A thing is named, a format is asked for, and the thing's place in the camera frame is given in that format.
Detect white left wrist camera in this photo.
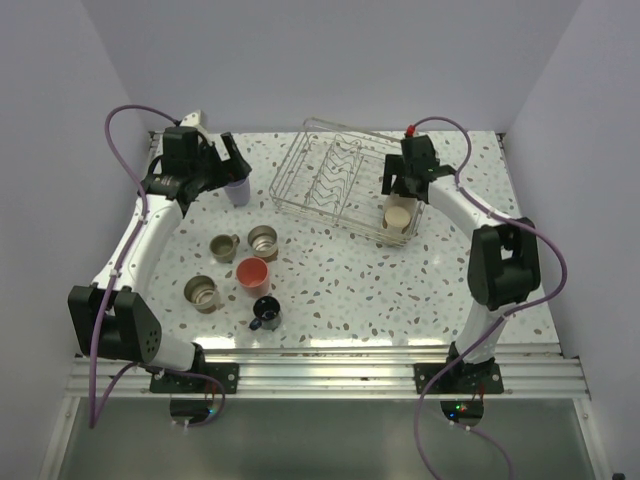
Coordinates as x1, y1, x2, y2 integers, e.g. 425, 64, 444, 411
180, 109, 206, 133

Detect tall beige cup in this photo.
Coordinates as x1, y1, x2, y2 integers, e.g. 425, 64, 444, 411
383, 193, 420, 216

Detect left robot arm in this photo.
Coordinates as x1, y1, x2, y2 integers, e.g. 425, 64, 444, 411
68, 126, 251, 393

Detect black mug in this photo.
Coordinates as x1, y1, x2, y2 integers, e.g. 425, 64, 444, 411
249, 296, 282, 331

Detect white steel cup cork base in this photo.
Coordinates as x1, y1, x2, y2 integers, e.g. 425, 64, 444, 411
382, 206, 412, 236

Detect white steel cup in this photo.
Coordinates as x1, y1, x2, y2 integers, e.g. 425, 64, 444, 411
183, 275, 221, 314
247, 225, 278, 262

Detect aluminium rail frame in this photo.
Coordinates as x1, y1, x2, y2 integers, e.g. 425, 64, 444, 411
64, 344, 591, 401

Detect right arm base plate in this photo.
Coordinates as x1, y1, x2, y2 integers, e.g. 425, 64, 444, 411
413, 360, 505, 395

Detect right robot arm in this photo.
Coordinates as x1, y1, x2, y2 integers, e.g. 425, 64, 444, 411
382, 132, 540, 393

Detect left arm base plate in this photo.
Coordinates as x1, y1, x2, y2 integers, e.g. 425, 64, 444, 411
149, 362, 240, 394

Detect small olive metal mug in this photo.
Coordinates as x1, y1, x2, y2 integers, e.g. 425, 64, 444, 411
209, 234, 240, 263

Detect coral pink cup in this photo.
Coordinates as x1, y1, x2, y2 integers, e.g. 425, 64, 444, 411
236, 257, 270, 298

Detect wire dish rack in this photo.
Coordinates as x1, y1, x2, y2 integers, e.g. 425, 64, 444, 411
269, 117, 424, 246

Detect lavender plastic cup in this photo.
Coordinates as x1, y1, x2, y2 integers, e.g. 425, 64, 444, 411
224, 178, 251, 207

